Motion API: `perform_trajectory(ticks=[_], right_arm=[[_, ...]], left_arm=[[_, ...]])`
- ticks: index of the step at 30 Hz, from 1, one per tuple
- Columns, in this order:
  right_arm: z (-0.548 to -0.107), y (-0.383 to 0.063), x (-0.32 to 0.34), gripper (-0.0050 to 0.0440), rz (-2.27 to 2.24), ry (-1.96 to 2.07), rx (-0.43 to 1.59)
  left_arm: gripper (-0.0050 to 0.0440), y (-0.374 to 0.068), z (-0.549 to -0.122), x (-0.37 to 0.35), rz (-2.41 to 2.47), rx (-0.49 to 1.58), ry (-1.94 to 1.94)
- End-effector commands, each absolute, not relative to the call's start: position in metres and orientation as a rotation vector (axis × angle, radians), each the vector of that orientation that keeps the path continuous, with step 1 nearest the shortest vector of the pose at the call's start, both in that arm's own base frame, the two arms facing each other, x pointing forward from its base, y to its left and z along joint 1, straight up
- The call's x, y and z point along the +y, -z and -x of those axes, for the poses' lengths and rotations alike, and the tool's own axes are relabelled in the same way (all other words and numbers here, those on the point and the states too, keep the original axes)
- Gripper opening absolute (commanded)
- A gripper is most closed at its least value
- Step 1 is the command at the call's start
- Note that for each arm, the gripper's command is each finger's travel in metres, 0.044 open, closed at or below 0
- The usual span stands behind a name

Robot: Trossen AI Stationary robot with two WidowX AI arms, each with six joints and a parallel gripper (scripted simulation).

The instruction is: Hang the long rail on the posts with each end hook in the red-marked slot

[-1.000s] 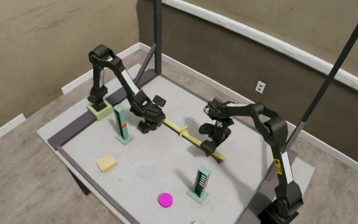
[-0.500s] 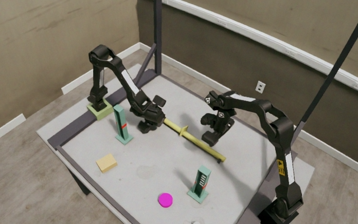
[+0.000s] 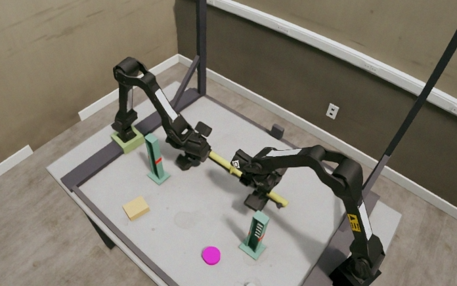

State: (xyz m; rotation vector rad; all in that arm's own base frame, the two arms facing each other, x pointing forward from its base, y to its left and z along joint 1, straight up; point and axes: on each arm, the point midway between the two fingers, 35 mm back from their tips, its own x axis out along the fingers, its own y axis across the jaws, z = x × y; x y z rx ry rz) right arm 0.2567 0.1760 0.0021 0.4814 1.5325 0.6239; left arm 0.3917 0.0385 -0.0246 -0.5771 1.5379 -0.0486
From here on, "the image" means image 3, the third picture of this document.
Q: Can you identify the yellow long bar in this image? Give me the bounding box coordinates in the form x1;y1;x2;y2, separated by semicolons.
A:
209;151;289;209

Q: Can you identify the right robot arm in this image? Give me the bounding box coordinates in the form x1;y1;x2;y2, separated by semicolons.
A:
111;56;212;162

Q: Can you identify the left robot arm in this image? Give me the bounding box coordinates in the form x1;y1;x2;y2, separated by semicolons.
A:
230;145;385;284

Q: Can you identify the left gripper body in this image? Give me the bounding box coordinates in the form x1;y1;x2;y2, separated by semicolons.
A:
244;169;288;212

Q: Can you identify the magenta short cylinder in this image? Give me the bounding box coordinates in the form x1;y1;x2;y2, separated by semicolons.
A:
203;246;221;265

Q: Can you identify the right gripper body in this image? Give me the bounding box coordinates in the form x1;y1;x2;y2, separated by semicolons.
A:
176;121;212;170

